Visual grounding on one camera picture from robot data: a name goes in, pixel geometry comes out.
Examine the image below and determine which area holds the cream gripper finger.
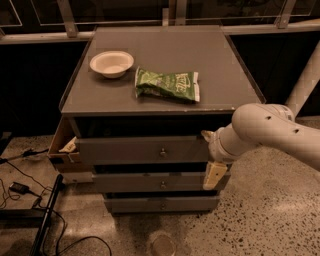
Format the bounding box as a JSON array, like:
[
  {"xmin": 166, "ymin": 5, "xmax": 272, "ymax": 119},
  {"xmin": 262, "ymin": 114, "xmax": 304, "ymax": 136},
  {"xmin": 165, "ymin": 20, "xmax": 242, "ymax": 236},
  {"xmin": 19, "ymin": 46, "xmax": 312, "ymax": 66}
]
[{"xmin": 203, "ymin": 161, "xmax": 227, "ymax": 190}]

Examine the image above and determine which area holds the grey top drawer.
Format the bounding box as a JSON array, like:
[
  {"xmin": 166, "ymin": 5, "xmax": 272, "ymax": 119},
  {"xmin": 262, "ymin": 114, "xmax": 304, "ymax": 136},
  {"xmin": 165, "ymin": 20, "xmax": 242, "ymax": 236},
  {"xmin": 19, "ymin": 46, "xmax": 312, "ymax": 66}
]
[{"xmin": 76, "ymin": 136, "xmax": 209, "ymax": 165}]

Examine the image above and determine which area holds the grey drawer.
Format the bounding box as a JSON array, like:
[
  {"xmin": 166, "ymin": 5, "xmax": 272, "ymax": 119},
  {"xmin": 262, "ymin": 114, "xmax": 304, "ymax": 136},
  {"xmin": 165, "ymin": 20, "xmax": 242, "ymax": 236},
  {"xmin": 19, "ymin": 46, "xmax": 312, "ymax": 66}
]
[
  {"xmin": 91, "ymin": 171, "xmax": 232, "ymax": 194},
  {"xmin": 105, "ymin": 196, "xmax": 219, "ymax": 214},
  {"xmin": 76, "ymin": 136, "xmax": 209, "ymax": 165}
]

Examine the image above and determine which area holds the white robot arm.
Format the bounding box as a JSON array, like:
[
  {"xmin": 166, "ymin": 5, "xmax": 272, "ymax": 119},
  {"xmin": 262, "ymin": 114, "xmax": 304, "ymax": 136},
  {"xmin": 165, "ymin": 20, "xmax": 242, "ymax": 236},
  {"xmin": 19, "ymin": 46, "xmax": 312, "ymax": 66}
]
[{"xmin": 202, "ymin": 43, "xmax": 320, "ymax": 190}]

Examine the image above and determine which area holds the grey bottom drawer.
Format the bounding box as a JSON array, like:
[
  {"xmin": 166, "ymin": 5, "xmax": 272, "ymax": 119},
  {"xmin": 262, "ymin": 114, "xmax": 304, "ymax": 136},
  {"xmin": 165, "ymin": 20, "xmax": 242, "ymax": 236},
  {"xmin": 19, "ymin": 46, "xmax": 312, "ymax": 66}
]
[{"xmin": 105, "ymin": 196, "xmax": 219, "ymax": 214}]

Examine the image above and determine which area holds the grey middle drawer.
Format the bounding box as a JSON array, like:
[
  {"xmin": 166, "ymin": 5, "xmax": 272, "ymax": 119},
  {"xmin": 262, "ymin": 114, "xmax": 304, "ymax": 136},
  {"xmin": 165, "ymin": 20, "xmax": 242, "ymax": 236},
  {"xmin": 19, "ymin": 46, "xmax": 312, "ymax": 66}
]
[{"xmin": 91, "ymin": 171, "xmax": 232, "ymax": 194}]

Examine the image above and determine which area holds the grey drawer cabinet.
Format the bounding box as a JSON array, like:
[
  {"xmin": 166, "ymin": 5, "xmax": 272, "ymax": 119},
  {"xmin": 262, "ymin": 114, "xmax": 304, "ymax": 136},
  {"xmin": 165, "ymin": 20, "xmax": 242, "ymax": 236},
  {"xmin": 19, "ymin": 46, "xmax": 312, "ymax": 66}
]
[{"xmin": 60, "ymin": 26, "xmax": 264, "ymax": 203}]

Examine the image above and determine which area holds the green chip bag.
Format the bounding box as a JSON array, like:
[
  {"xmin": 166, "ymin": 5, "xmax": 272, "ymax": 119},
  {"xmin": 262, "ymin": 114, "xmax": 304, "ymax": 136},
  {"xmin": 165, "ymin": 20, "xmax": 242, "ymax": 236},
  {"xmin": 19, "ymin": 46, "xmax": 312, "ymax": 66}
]
[{"xmin": 135, "ymin": 67, "xmax": 200, "ymax": 102}]

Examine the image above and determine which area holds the white paper bowl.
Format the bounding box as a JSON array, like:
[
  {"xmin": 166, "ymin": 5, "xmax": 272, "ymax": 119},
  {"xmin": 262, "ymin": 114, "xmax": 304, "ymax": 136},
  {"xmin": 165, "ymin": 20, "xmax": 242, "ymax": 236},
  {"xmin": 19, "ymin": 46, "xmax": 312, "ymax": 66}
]
[{"xmin": 90, "ymin": 51, "xmax": 134, "ymax": 79}]

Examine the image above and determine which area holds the cardboard box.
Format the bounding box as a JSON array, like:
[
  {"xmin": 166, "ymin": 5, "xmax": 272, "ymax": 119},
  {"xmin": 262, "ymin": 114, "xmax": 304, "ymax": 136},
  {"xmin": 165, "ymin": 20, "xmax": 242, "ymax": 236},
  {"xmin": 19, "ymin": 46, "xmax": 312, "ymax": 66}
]
[{"xmin": 48, "ymin": 118, "xmax": 93, "ymax": 173}]

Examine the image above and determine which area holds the black metal bar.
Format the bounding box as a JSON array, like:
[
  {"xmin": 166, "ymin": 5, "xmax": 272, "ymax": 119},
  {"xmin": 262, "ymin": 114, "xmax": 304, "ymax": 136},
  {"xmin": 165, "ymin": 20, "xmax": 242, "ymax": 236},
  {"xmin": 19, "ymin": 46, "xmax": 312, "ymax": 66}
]
[{"xmin": 29, "ymin": 174, "xmax": 63, "ymax": 256}]

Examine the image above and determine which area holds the black power adapter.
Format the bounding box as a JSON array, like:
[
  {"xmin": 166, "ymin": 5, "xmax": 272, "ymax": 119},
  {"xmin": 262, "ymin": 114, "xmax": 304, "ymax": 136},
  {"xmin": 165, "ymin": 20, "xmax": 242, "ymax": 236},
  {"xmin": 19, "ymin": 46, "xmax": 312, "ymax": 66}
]
[{"xmin": 9, "ymin": 182, "xmax": 29, "ymax": 195}]

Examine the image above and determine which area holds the metal window railing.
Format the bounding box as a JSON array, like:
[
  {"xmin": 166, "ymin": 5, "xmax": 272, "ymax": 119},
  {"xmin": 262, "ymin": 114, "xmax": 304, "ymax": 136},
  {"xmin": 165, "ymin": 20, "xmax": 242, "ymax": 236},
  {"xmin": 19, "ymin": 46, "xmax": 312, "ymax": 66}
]
[{"xmin": 0, "ymin": 0, "xmax": 320, "ymax": 45}]

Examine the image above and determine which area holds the black cable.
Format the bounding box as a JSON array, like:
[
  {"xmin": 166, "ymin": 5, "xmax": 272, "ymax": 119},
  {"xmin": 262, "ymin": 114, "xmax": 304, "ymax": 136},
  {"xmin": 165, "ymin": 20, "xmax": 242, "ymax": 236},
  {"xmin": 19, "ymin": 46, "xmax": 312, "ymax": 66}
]
[{"xmin": 0, "ymin": 148, "xmax": 113, "ymax": 256}]

